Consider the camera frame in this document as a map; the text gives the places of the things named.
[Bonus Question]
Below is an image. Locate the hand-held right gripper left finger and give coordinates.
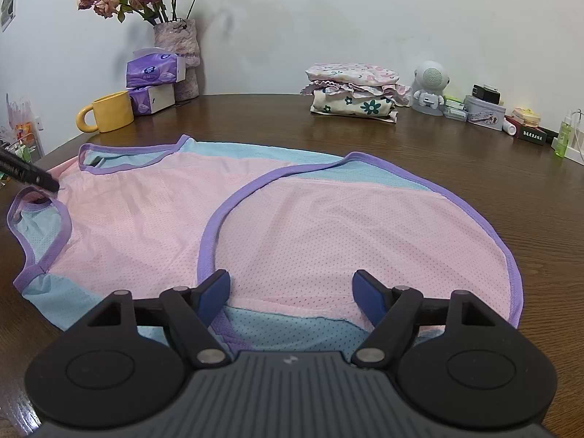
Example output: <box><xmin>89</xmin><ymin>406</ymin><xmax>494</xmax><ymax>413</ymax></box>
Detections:
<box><xmin>87</xmin><ymin>269</ymin><xmax>233</xmax><ymax>368</ymax></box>

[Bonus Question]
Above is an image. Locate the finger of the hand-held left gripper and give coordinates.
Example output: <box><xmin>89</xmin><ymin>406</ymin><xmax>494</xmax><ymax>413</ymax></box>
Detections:
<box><xmin>0</xmin><ymin>146</ymin><xmax>60</xmax><ymax>192</ymax></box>

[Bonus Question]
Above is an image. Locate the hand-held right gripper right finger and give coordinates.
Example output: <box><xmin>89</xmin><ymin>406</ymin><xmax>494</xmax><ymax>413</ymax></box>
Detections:
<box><xmin>352</xmin><ymin>269</ymin><xmax>496</xmax><ymax>368</ymax></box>

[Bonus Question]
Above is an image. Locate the pink blue mesh vest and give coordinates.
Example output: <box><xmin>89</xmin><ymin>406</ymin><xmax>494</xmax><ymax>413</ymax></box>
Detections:
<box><xmin>7</xmin><ymin>134</ymin><xmax>523</xmax><ymax>362</ymax></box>

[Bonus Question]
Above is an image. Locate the yellow mug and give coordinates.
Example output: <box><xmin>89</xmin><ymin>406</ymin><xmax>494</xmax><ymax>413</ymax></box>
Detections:
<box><xmin>75</xmin><ymin>90</ymin><xmax>135</xmax><ymax>134</ymax></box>

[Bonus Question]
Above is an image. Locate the purple tissue pack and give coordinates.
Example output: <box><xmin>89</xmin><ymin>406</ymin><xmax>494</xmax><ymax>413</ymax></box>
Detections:
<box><xmin>128</xmin><ymin>83</ymin><xmax>176</xmax><ymax>116</ymax></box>
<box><xmin>125</xmin><ymin>48</ymin><xmax>187</xmax><ymax>88</ymax></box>

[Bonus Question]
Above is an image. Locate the folded cream green-flower cloth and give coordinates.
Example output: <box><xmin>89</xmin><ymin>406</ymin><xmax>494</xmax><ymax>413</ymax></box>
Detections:
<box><xmin>310</xmin><ymin>90</ymin><xmax>397</xmax><ymax>124</ymax></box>

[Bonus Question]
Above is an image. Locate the purple vase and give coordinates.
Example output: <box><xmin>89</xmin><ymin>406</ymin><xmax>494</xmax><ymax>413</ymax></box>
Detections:
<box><xmin>153</xmin><ymin>18</ymin><xmax>201</xmax><ymax>102</ymax></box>

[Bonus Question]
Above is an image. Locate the silver tin box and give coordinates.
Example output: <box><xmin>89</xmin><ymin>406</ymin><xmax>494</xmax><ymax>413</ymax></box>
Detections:
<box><xmin>464</xmin><ymin>94</ymin><xmax>507</xmax><ymax>131</ymax></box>

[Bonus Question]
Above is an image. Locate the folded pink floral cloth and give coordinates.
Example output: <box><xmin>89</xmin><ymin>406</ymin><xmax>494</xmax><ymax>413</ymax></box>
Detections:
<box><xmin>305</xmin><ymin>61</ymin><xmax>399</xmax><ymax>87</ymax></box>

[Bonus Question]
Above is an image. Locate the flat red box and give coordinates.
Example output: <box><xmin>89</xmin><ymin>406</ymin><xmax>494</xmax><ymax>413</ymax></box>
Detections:
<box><xmin>504</xmin><ymin>115</ymin><xmax>548</xmax><ymax>134</ymax></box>

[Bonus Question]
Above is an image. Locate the white astronaut speaker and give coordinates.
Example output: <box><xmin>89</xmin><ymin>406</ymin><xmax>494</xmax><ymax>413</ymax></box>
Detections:
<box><xmin>412</xmin><ymin>59</ymin><xmax>450</xmax><ymax>116</ymax></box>

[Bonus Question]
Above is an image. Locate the black box with label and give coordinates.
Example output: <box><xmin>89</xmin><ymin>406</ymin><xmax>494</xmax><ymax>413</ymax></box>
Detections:
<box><xmin>515</xmin><ymin>126</ymin><xmax>548</xmax><ymax>147</ymax></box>

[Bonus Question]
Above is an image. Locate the black charger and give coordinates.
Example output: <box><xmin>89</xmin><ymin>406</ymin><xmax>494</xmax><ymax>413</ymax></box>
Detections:
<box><xmin>471</xmin><ymin>83</ymin><xmax>501</xmax><ymax>105</ymax></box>

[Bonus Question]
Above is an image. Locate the green spray bottle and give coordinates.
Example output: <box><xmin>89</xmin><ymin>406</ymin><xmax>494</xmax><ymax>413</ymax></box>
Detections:
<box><xmin>554</xmin><ymin>110</ymin><xmax>573</xmax><ymax>159</ymax></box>

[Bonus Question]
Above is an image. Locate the white power strip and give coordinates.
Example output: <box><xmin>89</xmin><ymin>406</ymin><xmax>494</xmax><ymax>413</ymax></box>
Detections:
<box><xmin>550</xmin><ymin>139</ymin><xmax>584</xmax><ymax>165</ymax></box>

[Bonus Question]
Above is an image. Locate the wire rack with packets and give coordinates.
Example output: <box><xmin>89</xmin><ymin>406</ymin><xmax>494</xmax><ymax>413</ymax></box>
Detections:
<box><xmin>0</xmin><ymin>93</ymin><xmax>45</xmax><ymax>167</ymax></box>

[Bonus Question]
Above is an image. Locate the wall picture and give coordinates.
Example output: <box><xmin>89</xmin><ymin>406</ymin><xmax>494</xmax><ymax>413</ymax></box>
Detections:
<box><xmin>0</xmin><ymin>0</ymin><xmax>19</xmax><ymax>32</ymax></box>

